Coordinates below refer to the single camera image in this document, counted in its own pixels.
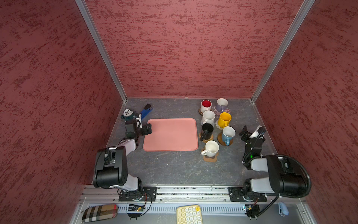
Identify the green tape measure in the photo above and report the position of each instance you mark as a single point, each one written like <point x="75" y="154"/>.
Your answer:
<point x="128" y="114"/>

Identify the black mug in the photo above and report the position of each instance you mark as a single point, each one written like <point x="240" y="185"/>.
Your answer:
<point x="206" y="131"/>

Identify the yellow mug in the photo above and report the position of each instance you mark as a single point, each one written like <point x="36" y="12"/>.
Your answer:
<point x="224" y="120"/>

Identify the pink serving tray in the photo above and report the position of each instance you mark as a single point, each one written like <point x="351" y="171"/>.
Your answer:
<point x="172" y="135"/>

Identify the yellow keypad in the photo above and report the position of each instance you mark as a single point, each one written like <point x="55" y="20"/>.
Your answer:
<point x="190" y="214"/>

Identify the plaid glasses case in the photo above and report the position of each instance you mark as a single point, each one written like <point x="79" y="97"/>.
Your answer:
<point x="99" y="213"/>

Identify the grey blue woven coaster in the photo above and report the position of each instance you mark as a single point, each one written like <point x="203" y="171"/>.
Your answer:
<point x="207" y="121"/>

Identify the aluminium rail frame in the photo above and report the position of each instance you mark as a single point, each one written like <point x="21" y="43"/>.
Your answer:
<point x="213" y="199"/>

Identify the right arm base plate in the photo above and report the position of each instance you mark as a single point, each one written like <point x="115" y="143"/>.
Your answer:
<point x="238" y="194"/>

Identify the blue stapler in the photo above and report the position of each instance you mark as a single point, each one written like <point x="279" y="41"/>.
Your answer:
<point x="147" y="109"/>

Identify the colourful zigzag woven coaster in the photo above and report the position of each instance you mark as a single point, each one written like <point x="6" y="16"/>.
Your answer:
<point x="217" y="125"/>

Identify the brown paw print coaster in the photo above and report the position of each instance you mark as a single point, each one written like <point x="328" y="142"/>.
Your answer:
<point x="211" y="159"/>

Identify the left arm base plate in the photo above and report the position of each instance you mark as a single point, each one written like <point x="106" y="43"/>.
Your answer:
<point x="142" y="194"/>

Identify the pink flower coaster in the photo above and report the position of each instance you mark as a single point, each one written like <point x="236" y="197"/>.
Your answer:
<point x="217" y="113"/>

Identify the woven rattan coaster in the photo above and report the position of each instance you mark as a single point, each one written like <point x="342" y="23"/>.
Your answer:
<point x="204" y="140"/>

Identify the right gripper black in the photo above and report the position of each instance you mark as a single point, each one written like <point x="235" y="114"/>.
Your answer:
<point x="246" y="134"/>

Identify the white speckled blue mug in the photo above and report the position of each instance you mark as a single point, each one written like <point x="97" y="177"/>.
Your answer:
<point x="228" y="134"/>

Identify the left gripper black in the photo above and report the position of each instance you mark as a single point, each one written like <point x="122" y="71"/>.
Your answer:
<point x="148" y="131"/>

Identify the lavender mug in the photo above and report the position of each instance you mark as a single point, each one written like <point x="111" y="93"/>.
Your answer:
<point x="221" y="105"/>

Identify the white mug red inside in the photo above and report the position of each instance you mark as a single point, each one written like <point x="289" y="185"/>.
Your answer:
<point x="206" y="105"/>

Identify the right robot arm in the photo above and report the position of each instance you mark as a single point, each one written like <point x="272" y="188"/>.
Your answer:
<point x="287" y="177"/>

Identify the large round wooden coaster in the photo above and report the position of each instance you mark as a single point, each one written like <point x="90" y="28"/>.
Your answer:
<point x="219" y="138"/>

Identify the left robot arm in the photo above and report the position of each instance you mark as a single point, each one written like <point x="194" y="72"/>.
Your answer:
<point x="111" y="167"/>

